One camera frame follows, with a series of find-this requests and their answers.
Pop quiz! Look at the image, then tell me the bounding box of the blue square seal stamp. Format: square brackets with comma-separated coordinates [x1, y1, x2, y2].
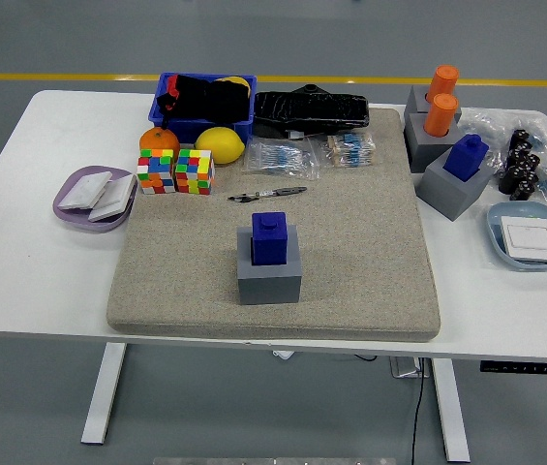
[250, 210, 289, 266]
[441, 134, 489, 183]

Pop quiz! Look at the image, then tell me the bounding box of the grey seal holder block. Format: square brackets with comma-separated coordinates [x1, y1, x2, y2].
[402, 112, 461, 174]
[236, 224, 302, 306]
[404, 84, 463, 122]
[415, 144, 495, 223]

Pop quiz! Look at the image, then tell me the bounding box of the orange cylinder seal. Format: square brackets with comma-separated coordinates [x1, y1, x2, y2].
[422, 92, 460, 138]
[426, 64, 461, 104]

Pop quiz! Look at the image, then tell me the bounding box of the black grey pen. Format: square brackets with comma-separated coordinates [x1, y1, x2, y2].
[227, 186, 309, 203]

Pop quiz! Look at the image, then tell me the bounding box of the clear bag of blue resistors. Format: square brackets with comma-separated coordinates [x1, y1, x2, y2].
[242, 138, 322, 181]

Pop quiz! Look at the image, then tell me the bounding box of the grey-brown fabric mat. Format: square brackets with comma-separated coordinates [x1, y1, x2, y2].
[106, 107, 442, 344]

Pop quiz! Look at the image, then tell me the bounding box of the colourful puzzle cube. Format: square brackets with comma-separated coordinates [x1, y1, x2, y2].
[173, 148, 216, 196]
[136, 148, 176, 196]

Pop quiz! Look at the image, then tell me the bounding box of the yellow lemon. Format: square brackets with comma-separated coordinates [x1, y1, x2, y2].
[194, 126, 246, 166]

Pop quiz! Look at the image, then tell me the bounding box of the clear bag of taped resistors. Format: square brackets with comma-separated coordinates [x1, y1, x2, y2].
[319, 131, 380, 170]

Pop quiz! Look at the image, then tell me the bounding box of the blue plastic bin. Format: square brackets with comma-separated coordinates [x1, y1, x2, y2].
[147, 72, 258, 145]

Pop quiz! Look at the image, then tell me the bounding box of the orange fruit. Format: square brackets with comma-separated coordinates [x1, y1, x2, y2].
[138, 127, 181, 159]

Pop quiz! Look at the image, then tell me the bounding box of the yellow curved object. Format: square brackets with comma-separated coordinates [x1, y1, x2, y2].
[215, 76, 251, 91]

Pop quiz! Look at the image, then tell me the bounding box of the silver box under table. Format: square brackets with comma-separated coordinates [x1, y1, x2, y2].
[388, 356, 432, 379]

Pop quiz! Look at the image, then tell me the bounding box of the purple dish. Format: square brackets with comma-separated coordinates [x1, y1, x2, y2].
[51, 165, 138, 234]

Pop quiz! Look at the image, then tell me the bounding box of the blue-grey dish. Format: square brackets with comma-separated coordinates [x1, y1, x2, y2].
[485, 201, 547, 271]

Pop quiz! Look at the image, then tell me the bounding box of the white table leg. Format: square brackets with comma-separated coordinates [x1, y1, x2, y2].
[430, 357, 471, 464]
[80, 342, 128, 446]

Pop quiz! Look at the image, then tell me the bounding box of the black table control panel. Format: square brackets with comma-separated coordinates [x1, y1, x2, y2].
[478, 359, 547, 376]

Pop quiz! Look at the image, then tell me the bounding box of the black cloth with red strap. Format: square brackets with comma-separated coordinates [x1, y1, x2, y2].
[155, 74, 251, 122]

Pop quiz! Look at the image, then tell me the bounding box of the white wall switch panel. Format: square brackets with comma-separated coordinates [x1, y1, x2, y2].
[57, 171, 113, 212]
[499, 215, 547, 264]
[87, 173, 137, 223]

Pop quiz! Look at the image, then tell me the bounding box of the black power cable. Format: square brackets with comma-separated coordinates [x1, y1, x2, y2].
[410, 357, 427, 465]

